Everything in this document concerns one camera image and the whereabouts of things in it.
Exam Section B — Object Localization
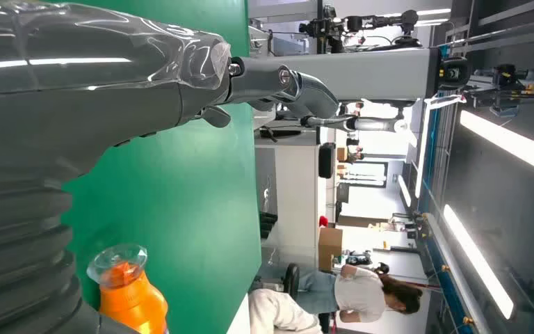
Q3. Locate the person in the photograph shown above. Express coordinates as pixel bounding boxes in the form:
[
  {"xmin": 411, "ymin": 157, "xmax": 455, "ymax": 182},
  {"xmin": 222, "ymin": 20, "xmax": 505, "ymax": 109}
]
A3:
[
  {"xmin": 248, "ymin": 289, "xmax": 324, "ymax": 334},
  {"xmin": 294, "ymin": 262, "xmax": 426, "ymax": 324}
]

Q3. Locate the white desk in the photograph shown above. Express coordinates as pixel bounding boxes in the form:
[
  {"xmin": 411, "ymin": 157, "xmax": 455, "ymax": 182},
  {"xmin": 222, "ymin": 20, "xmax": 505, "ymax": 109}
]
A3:
[{"xmin": 227, "ymin": 294, "xmax": 252, "ymax": 334}]

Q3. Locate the black overhead rig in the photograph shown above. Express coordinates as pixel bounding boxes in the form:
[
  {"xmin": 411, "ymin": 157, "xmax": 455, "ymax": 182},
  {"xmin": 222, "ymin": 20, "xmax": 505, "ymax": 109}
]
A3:
[{"xmin": 467, "ymin": 63, "xmax": 534, "ymax": 117}]

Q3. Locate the black monitor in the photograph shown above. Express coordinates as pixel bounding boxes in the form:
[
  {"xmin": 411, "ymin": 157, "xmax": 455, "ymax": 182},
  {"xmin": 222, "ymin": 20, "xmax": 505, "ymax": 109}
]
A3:
[{"xmin": 317, "ymin": 141, "xmax": 337, "ymax": 180}]

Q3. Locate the orange detergent bottle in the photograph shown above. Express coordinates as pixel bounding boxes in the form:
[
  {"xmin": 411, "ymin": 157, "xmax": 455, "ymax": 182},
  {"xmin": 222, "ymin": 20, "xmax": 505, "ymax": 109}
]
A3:
[{"xmin": 86, "ymin": 244, "xmax": 170, "ymax": 334}]

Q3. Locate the black office chair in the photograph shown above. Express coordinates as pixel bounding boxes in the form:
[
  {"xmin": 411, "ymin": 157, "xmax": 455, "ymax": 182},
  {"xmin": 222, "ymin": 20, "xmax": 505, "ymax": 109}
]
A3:
[{"xmin": 282, "ymin": 262, "xmax": 301, "ymax": 301}]

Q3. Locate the long ceiling light strip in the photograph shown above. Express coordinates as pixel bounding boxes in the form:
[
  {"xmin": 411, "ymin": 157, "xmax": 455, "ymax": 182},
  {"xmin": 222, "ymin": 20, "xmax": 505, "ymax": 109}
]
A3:
[{"xmin": 396, "ymin": 174, "xmax": 413, "ymax": 208}]

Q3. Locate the brown cardboard box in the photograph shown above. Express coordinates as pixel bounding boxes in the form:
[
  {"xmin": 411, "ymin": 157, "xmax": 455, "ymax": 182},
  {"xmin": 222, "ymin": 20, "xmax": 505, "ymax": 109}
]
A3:
[{"xmin": 317, "ymin": 226, "xmax": 344, "ymax": 272}]

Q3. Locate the green table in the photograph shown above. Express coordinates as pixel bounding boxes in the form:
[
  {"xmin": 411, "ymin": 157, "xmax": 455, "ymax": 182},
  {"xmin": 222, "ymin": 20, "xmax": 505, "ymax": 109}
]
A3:
[{"xmin": 62, "ymin": 0, "xmax": 262, "ymax": 334}]

